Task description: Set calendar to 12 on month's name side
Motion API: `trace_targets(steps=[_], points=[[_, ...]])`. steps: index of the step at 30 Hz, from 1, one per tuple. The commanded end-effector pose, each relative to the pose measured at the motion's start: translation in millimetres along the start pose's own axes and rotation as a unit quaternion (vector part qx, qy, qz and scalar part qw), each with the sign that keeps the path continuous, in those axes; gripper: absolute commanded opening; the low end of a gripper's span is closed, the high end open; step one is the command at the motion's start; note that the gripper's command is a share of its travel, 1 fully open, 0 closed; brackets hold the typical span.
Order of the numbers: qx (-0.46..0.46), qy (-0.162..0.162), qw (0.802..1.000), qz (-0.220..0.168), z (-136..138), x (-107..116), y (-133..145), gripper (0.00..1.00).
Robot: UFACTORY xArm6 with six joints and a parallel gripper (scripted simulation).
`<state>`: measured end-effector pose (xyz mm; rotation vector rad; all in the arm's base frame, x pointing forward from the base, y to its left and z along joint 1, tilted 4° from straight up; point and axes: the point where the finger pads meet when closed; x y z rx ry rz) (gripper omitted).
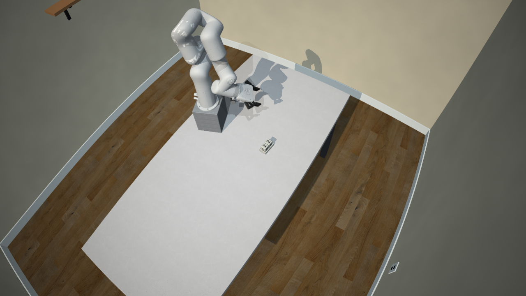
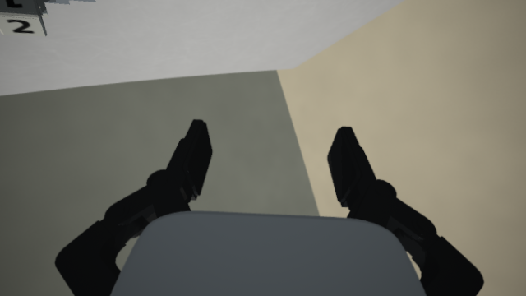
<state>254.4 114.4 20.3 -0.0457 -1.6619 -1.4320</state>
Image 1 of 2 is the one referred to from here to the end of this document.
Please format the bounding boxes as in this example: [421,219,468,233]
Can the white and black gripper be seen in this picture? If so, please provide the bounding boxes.
[235,80,261,109]

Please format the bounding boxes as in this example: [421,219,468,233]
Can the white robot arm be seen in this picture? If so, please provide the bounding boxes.
[171,8,240,111]

